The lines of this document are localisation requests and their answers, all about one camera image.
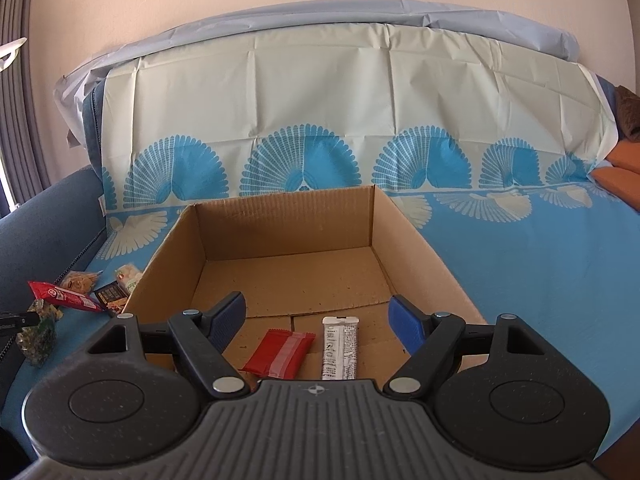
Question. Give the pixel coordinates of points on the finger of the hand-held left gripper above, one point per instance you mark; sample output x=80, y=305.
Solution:
x=15, y=319

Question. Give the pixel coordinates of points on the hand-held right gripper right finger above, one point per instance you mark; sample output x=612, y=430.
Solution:
x=405, y=327

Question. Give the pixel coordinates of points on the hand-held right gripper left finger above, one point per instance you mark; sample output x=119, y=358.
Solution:
x=227, y=322

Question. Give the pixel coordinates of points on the clear bag of colourful candy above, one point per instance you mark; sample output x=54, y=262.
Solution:
x=37, y=340

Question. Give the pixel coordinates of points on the small red snack packet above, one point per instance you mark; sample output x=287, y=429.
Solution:
x=275, y=355

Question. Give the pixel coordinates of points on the silver snack bar wrapper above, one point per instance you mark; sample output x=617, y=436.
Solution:
x=340, y=350

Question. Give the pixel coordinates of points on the clear bag of cookies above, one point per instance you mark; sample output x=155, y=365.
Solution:
x=80, y=281

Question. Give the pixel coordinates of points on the cardboard box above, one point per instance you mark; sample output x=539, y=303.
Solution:
x=300, y=280

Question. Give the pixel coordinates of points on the dark brown chocolate bar packet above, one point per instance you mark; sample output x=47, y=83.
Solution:
x=112, y=297

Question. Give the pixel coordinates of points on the large red snack packet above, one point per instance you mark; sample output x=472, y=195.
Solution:
x=60, y=294

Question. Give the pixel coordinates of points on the blue sofa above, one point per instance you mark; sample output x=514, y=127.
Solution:
x=40, y=225

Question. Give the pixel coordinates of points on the white and green snack packet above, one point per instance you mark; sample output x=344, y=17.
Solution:
x=127, y=275

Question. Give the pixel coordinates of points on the blue and cream printed cover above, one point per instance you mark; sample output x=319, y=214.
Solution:
x=525, y=285

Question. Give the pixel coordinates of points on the grey curtain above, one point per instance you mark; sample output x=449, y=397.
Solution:
x=20, y=85

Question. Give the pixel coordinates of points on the orange cushion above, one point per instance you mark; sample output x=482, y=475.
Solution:
x=627, y=155
x=620, y=182

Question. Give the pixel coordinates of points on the brown cloth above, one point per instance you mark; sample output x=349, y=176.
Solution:
x=629, y=115

